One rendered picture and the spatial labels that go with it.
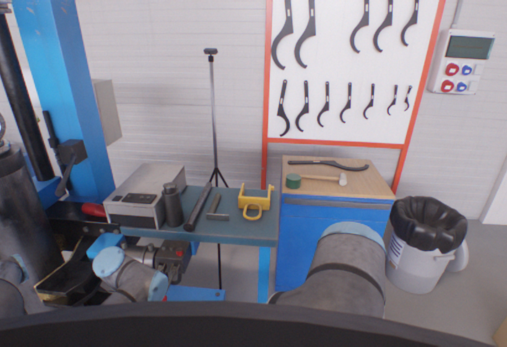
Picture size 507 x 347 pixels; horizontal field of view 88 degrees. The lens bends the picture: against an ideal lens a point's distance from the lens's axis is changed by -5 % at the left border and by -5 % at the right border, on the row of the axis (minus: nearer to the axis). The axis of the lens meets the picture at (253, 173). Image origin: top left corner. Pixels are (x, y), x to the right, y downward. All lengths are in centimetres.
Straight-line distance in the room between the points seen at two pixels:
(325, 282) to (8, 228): 116
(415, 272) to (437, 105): 159
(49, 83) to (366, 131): 255
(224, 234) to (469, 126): 277
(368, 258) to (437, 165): 302
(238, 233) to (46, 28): 116
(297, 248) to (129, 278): 144
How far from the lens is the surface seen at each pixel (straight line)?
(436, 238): 231
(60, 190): 115
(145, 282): 83
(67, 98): 150
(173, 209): 125
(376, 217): 201
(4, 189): 126
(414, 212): 263
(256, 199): 135
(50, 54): 150
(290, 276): 228
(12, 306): 57
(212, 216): 131
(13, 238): 135
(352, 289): 40
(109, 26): 318
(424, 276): 258
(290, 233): 199
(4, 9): 109
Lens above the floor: 184
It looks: 27 degrees down
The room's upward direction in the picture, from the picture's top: 1 degrees clockwise
